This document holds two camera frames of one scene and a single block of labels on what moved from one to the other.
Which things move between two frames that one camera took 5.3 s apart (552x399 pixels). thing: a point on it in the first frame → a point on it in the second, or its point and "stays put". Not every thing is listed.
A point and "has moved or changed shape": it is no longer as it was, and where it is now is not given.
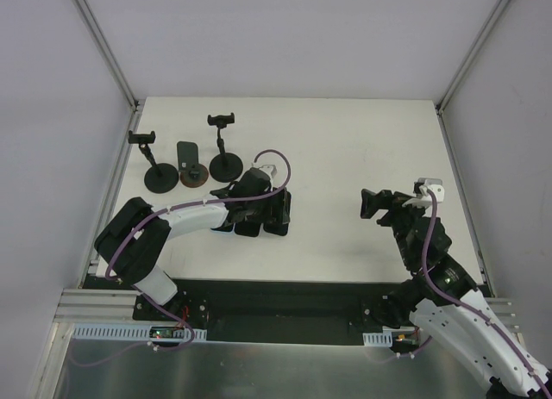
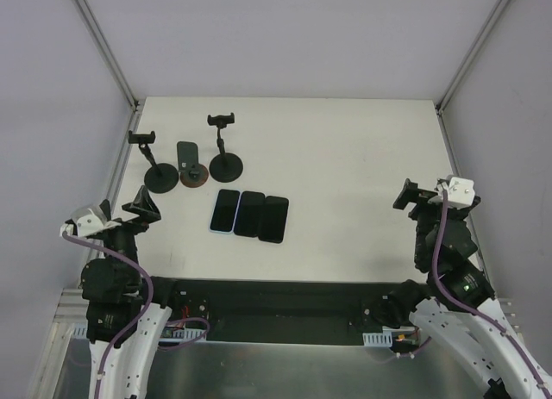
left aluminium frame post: [96, 32] stays put
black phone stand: [225, 166] stays put
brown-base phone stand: [192, 173] stays put
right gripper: [389, 205] → [422, 202]
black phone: [277, 213] has moved or changed shape
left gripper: [267, 211] → [125, 223]
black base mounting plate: [274, 311] stays put
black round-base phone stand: [159, 177] stays put
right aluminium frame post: [476, 46] stays put
